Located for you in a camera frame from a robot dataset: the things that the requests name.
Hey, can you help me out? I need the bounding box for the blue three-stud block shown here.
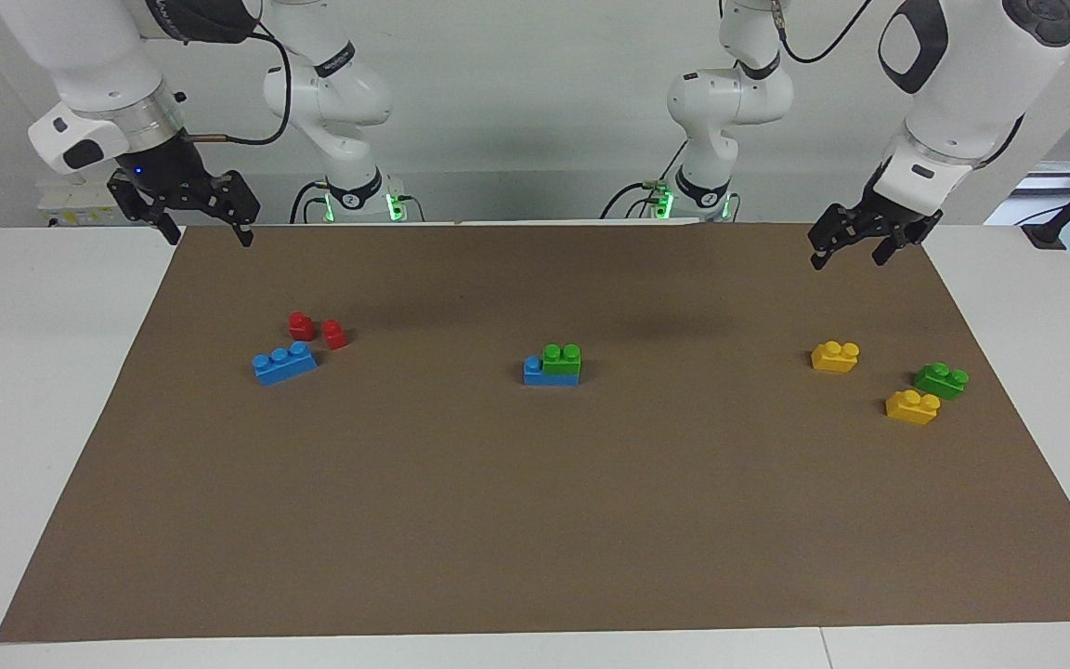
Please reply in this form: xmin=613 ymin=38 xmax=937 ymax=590
xmin=523 ymin=356 xmax=581 ymax=387
xmin=252 ymin=342 xmax=320 ymax=387

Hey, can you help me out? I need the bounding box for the yellow two-stud block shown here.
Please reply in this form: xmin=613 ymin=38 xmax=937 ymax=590
xmin=810 ymin=340 xmax=862 ymax=374
xmin=884 ymin=389 xmax=943 ymax=426

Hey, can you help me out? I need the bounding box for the brown table mat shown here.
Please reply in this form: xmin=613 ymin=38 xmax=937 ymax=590
xmin=0 ymin=221 xmax=1070 ymax=644

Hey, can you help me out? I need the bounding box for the black right base cable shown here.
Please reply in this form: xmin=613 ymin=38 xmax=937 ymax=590
xmin=290 ymin=180 xmax=333 ymax=225

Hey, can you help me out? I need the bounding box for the black base cable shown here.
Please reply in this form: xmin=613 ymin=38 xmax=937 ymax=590
xmin=599 ymin=139 xmax=690 ymax=221
xmin=290 ymin=180 xmax=333 ymax=225

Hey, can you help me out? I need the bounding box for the white wall box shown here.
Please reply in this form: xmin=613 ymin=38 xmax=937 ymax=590
xmin=37 ymin=180 xmax=129 ymax=228

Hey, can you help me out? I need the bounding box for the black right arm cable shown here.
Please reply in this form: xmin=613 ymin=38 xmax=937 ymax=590
xmin=184 ymin=23 xmax=294 ymax=148

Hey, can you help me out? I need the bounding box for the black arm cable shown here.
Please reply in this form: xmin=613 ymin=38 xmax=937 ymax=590
xmin=770 ymin=0 xmax=876 ymax=66
xmin=184 ymin=23 xmax=294 ymax=148

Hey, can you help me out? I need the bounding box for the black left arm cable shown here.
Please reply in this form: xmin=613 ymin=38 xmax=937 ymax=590
xmin=770 ymin=0 xmax=876 ymax=66

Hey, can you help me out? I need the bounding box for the black left base cable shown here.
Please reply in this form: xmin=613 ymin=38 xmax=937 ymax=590
xmin=599 ymin=139 xmax=690 ymax=221

